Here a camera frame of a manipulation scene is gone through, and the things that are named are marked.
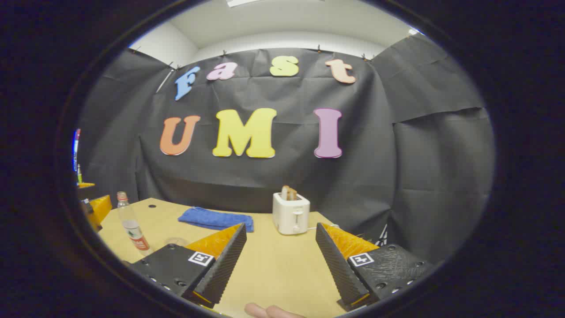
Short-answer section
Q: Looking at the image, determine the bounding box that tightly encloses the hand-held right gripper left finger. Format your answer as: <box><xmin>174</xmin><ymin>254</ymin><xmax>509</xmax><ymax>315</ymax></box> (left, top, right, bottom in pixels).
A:
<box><xmin>129</xmin><ymin>223</ymin><xmax>248</xmax><ymax>309</ymax></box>

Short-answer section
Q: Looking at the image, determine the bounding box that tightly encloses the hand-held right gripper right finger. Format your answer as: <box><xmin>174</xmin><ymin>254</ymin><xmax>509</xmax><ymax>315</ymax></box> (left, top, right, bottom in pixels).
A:
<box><xmin>315</xmin><ymin>222</ymin><xmax>437</xmax><ymax>312</ymax></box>

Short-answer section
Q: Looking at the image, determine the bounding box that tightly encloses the clear plastic water bottle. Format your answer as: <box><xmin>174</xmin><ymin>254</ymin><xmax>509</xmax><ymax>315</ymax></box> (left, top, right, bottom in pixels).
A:
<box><xmin>116</xmin><ymin>191</ymin><xmax>151</xmax><ymax>251</ymax></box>

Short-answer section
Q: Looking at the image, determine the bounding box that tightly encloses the computer monitor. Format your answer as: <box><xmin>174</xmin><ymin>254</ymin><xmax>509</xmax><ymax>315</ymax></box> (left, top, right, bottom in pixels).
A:
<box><xmin>72</xmin><ymin>128</ymin><xmax>82</xmax><ymax>173</ymax></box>

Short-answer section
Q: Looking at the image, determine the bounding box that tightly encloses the blue folded towel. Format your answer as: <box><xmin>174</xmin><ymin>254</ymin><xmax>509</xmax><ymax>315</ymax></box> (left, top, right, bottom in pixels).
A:
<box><xmin>178</xmin><ymin>207</ymin><xmax>255</xmax><ymax>233</ymax></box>

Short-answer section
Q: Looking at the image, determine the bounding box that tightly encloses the white toaster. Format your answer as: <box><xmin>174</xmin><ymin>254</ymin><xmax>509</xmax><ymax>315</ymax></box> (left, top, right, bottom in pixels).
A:
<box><xmin>272</xmin><ymin>192</ymin><xmax>311</xmax><ymax>235</ymax></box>

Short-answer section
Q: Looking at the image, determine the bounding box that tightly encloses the black backdrop cloth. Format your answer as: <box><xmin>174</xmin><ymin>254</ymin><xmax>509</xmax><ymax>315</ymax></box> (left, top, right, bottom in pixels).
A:
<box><xmin>77</xmin><ymin>33</ymin><xmax>496</xmax><ymax>265</ymax></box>

